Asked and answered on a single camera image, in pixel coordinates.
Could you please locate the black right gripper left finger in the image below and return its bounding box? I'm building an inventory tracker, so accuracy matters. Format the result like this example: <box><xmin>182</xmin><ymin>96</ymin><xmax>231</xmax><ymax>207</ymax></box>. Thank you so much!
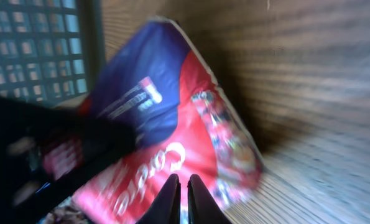
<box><xmin>136</xmin><ymin>174</ymin><xmax>181</xmax><ymax>224</ymax></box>

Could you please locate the red purple tissue pack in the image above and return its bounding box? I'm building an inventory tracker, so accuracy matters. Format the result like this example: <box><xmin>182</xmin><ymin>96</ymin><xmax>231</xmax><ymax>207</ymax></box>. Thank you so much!
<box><xmin>68</xmin><ymin>17</ymin><xmax>263</xmax><ymax>223</ymax></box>

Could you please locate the grey plastic mesh basket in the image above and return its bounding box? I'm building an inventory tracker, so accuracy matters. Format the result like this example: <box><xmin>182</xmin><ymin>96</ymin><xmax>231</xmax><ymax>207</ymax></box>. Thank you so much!
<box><xmin>0</xmin><ymin>0</ymin><xmax>106</xmax><ymax>106</ymax></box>

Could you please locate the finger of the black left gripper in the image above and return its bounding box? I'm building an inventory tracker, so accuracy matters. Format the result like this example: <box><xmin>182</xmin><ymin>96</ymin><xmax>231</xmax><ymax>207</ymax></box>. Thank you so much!
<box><xmin>75</xmin><ymin>119</ymin><xmax>136</xmax><ymax>177</ymax></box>

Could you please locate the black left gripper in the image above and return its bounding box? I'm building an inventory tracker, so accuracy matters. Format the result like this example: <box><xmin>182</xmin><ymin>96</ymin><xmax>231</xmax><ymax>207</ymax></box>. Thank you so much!
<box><xmin>0</xmin><ymin>93</ymin><xmax>89</xmax><ymax>224</ymax></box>

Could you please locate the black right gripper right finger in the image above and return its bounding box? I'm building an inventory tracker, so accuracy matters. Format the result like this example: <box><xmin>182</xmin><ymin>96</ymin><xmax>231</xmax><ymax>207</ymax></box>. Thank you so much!
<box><xmin>187</xmin><ymin>174</ymin><xmax>232</xmax><ymax>224</ymax></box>

